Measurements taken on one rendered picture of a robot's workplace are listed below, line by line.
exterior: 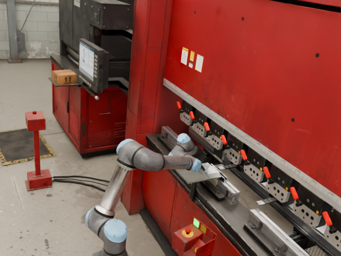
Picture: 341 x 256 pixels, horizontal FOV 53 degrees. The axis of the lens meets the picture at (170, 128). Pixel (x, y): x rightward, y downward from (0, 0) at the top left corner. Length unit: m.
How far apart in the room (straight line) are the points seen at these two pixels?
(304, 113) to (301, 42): 0.33
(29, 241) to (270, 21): 2.56
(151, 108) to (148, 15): 0.78
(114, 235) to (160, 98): 1.49
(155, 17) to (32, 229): 2.12
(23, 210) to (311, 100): 2.80
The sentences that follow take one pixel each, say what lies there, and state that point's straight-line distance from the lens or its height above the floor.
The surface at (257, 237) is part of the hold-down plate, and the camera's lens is 2.11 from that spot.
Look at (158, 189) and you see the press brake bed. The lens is 2.99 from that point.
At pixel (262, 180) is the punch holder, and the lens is 2.05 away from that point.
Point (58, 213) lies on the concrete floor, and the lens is 3.54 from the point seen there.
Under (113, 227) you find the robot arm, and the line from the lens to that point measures 1.84.
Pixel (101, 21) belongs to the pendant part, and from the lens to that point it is 2.77.
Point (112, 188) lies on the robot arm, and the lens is 1.86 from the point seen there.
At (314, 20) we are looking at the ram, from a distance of 1.73.
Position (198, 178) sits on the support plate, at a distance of 2.30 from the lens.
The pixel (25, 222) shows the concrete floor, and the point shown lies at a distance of 3.49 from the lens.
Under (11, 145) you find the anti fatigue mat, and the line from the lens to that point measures 4.75.
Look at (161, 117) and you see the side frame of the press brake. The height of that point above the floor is 1.03.
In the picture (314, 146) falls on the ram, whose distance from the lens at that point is 1.73.
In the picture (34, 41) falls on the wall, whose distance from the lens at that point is 8.68.
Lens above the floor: 2.21
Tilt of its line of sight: 24 degrees down
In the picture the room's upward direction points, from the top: 7 degrees clockwise
